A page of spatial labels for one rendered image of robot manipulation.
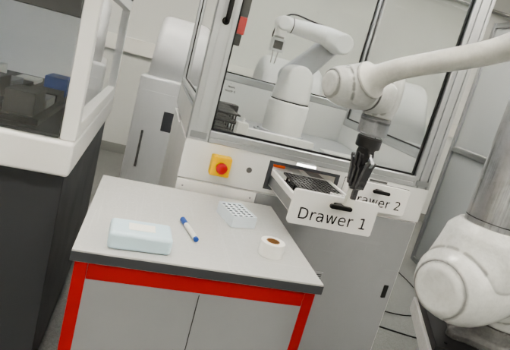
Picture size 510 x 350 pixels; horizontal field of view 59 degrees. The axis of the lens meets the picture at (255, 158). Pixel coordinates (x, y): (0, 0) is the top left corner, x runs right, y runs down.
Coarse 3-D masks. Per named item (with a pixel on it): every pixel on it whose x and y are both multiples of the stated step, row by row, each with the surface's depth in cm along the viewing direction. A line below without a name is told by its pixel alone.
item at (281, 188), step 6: (276, 174) 164; (282, 174) 172; (294, 174) 173; (270, 180) 168; (276, 180) 162; (282, 180) 157; (288, 180) 173; (324, 180) 176; (270, 186) 166; (276, 186) 160; (282, 186) 154; (288, 186) 151; (336, 186) 170; (276, 192) 158; (282, 192) 152; (288, 192) 147; (342, 192) 163; (282, 198) 151; (288, 198) 145; (288, 204) 144
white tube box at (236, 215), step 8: (224, 208) 143; (232, 208) 145; (240, 208) 146; (224, 216) 142; (232, 216) 137; (240, 216) 138; (248, 216) 141; (232, 224) 137; (240, 224) 139; (248, 224) 140
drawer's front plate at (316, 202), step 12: (300, 192) 136; (312, 192) 137; (300, 204) 137; (312, 204) 138; (324, 204) 139; (360, 204) 141; (372, 204) 142; (288, 216) 137; (300, 216) 138; (312, 216) 139; (324, 216) 140; (348, 216) 142; (360, 216) 143; (372, 216) 143; (324, 228) 141; (336, 228) 142; (348, 228) 143; (372, 228) 144
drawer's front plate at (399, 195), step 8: (344, 184) 175; (368, 184) 177; (376, 184) 177; (360, 192) 177; (368, 192) 177; (392, 192) 180; (400, 192) 180; (408, 192) 181; (368, 200) 178; (384, 200) 180; (392, 200) 181; (400, 200) 181; (384, 208) 181; (392, 208) 182; (400, 208) 182
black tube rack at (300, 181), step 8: (288, 176) 163; (296, 176) 166; (304, 176) 170; (288, 184) 163; (296, 184) 153; (304, 184) 156; (312, 184) 159; (320, 184) 164; (328, 184) 166; (320, 192) 152; (328, 192) 155; (336, 192) 158
